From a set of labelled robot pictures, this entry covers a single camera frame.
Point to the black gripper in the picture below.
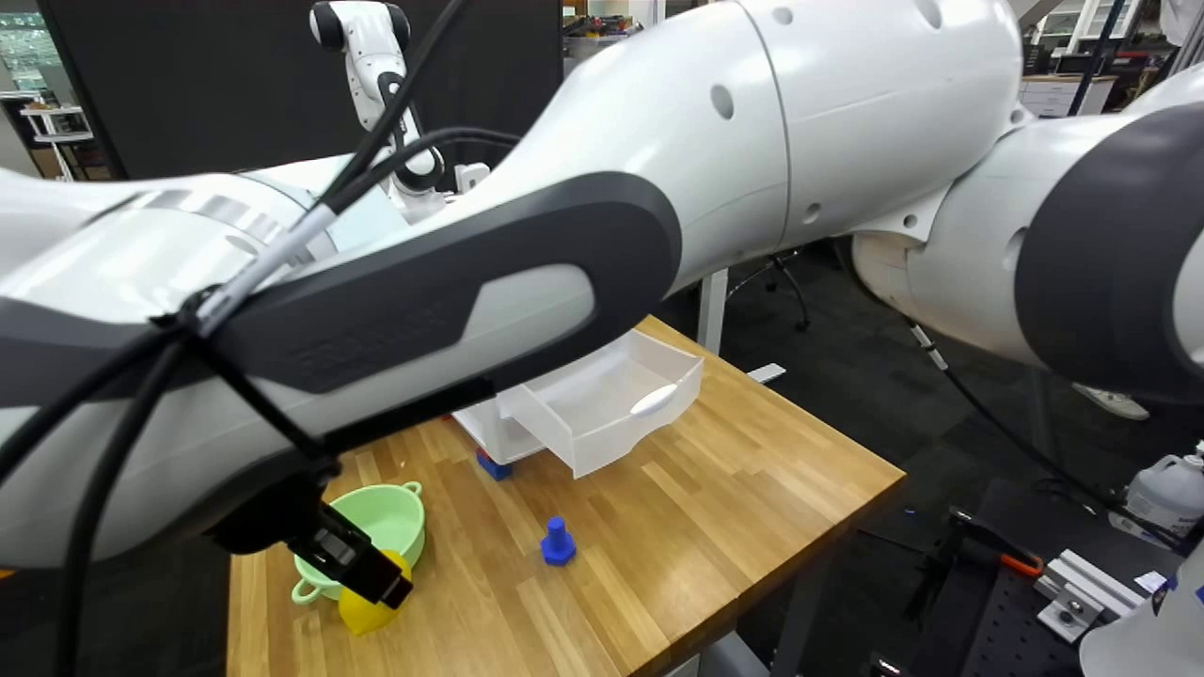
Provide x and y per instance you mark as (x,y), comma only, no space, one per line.
(268,521)

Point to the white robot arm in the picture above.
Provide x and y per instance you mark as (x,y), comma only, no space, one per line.
(876,100)

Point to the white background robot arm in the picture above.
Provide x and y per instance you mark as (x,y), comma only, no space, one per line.
(362,52)

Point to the translucent plastic drawer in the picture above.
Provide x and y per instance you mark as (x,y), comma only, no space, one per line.
(615,399)

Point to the small blue block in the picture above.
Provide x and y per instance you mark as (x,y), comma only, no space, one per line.
(492,467)

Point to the blue plastic peg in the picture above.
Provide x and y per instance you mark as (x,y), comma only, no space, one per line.
(558,546)

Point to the white paper slip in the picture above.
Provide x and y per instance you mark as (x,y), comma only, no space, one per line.
(767,374)

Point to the black backdrop panel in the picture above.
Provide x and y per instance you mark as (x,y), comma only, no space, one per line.
(190,88)

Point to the aluminium extrusion profile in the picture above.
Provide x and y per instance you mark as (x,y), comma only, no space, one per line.
(1086,596)

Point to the white plastic bottle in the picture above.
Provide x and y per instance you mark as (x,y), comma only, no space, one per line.
(1168,494)

